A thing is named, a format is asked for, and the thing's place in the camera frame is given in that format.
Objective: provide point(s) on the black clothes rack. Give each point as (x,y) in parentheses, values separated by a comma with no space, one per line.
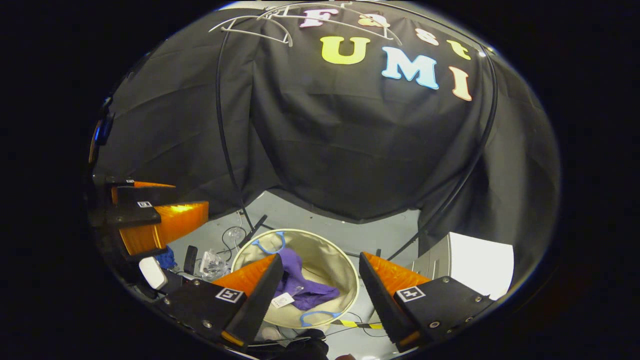
(256,226)

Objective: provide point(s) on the yellow black striped tape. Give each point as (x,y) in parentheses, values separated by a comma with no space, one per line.
(361,325)

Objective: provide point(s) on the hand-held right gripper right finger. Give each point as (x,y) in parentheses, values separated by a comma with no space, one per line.
(385,302)

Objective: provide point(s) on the black flat object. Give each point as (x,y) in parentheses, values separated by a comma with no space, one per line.
(190,259)

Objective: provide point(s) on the purple knit jacket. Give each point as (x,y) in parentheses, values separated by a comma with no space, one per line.
(300,290)

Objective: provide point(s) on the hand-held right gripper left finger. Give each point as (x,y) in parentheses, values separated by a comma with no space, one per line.
(257,300)

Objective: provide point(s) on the white rounded device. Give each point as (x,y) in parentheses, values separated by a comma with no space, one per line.
(152,272)

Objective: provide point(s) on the white drawer cabinet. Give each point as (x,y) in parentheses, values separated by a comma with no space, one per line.
(480,265)

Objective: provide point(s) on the black backdrop cloth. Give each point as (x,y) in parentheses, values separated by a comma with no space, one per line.
(350,150)

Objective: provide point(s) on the beige laundry hamper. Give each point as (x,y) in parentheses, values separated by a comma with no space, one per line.
(325,260)

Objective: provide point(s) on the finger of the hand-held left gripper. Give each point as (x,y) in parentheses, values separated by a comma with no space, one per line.
(175,222)
(145,192)

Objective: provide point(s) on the white clothes hanger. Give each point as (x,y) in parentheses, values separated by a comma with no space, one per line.
(395,36)
(255,32)

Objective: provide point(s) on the blue cloth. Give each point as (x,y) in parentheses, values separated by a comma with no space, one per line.
(166,259)

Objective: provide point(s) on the dark cloth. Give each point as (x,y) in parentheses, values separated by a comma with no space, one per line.
(300,347)

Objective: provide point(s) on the clear plastic bag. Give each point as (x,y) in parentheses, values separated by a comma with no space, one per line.
(214,264)

